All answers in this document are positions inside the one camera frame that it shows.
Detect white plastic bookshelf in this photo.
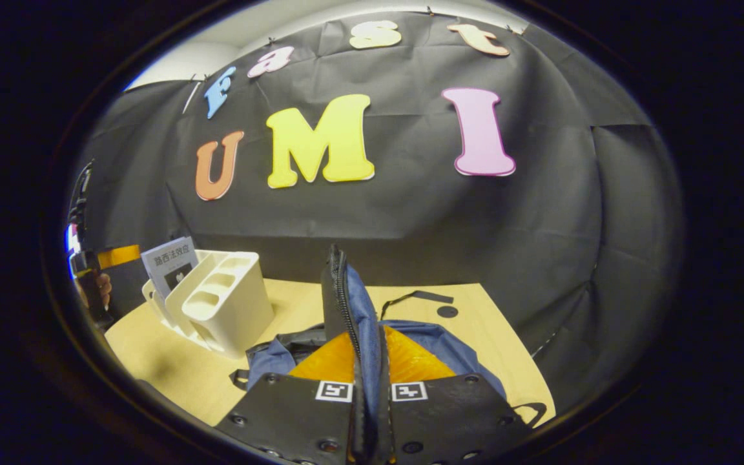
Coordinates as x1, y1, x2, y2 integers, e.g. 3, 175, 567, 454
141, 250, 276, 359

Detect dark stand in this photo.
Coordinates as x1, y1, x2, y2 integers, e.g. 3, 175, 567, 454
68, 161, 95, 227

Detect blue schoolbag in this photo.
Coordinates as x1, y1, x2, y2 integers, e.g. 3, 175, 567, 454
230, 244, 548, 465

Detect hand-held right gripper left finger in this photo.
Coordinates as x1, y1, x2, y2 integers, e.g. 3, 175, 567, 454
214, 331, 356, 465

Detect grey-blue cover book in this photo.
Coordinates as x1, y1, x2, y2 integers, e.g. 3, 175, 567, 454
141, 236, 200, 299

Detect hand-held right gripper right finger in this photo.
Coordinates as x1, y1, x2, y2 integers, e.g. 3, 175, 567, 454
380, 324, 535, 465

